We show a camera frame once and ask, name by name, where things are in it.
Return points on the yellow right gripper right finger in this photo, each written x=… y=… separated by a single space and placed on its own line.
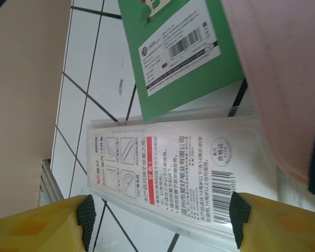
x=283 y=228

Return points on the green card package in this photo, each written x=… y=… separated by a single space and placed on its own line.
x=173 y=97

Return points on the clear ruler set package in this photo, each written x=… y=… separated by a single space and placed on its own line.
x=173 y=162

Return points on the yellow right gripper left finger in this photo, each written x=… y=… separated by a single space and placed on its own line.
x=34 y=228

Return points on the pink pencil case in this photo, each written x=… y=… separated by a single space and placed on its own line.
x=278 y=65

